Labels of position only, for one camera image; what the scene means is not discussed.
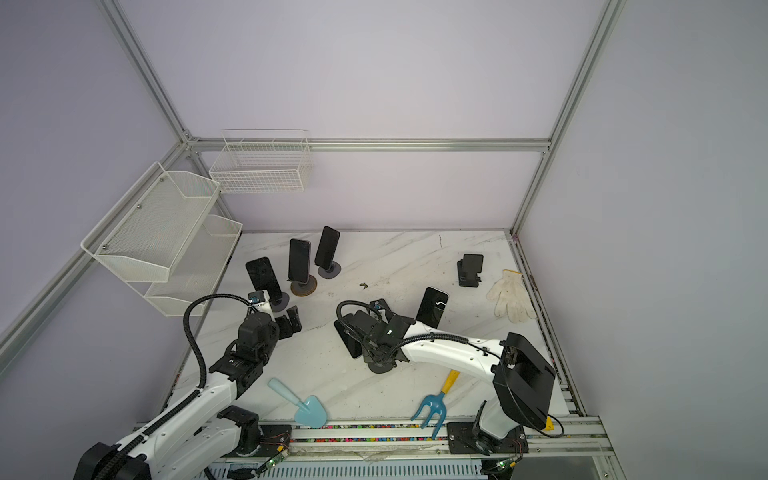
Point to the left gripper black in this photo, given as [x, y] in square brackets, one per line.
[285, 329]

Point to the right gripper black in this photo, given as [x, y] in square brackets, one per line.
[366, 354]

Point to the phone from stand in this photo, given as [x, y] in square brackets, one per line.
[432, 307]
[350, 342]

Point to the dark round stand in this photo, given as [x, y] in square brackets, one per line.
[380, 366]

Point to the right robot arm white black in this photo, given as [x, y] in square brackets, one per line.
[522, 379]

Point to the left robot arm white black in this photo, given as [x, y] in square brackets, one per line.
[205, 425]

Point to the grey round stand far left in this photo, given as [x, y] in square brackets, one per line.
[279, 303]

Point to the grey round phone stand back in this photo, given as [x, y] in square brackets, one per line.
[331, 272]

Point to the phone on wooden-base stand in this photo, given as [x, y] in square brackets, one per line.
[299, 260]

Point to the black folding phone stand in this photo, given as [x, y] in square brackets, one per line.
[469, 269]

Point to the phone on grey round stand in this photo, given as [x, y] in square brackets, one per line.
[326, 250]

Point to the blue yellow garden fork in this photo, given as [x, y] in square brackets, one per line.
[436, 405]

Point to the teal garden trowel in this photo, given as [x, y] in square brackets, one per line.
[310, 411]

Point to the white work glove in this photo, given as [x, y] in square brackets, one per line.
[511, 299]

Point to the white mesh two-tier shelf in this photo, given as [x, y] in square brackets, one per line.
[163, 239]

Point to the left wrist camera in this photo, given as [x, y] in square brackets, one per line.
[257, 300]

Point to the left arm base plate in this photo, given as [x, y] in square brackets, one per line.
[255, 439]

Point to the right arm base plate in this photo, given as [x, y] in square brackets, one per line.
[487, 438]

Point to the white wire basket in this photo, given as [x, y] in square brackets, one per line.
[254, 161]

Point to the aluminium front rail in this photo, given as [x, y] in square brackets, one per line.
[405, 440]

